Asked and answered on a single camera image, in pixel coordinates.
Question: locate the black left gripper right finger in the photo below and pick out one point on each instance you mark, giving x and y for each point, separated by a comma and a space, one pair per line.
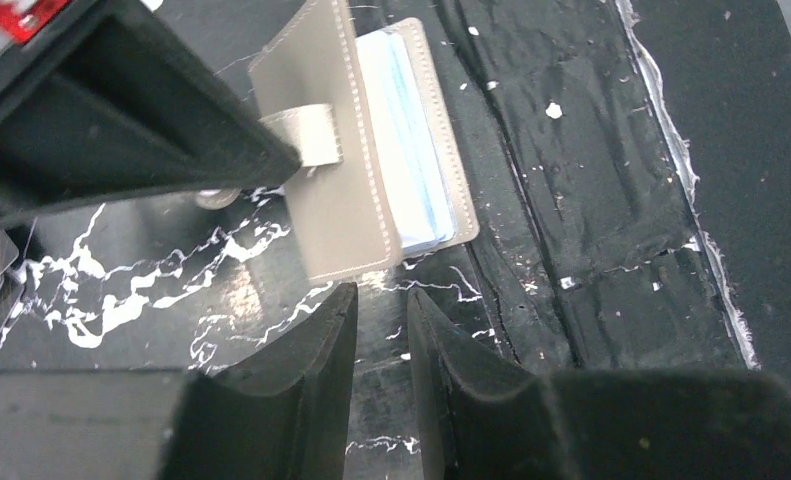
483, 417

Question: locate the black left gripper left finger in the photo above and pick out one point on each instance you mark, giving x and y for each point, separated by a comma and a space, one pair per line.
281, 413

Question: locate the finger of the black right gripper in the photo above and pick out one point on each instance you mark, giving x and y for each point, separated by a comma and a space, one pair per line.
107, 103

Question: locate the grey blue card holder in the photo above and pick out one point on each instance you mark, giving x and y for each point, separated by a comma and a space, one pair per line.
381, 175

